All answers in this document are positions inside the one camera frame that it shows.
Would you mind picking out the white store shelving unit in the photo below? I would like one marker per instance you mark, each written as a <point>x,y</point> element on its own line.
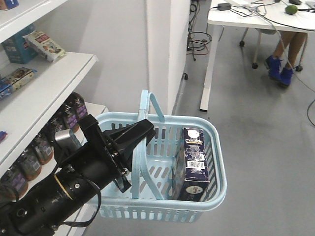
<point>26,111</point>

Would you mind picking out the light blue plastic basket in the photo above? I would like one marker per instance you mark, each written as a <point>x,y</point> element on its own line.
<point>150,196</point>

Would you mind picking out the white office desk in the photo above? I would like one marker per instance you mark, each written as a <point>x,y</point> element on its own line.
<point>265,14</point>

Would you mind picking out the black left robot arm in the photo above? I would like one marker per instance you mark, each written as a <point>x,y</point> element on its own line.
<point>52,201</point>

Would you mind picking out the dark blue Chocofello cookie box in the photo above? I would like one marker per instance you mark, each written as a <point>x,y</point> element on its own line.
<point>190,173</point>

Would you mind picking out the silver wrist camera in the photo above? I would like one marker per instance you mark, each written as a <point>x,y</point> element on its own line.
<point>67,139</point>

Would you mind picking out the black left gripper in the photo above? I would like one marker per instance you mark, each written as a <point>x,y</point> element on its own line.
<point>109,153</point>

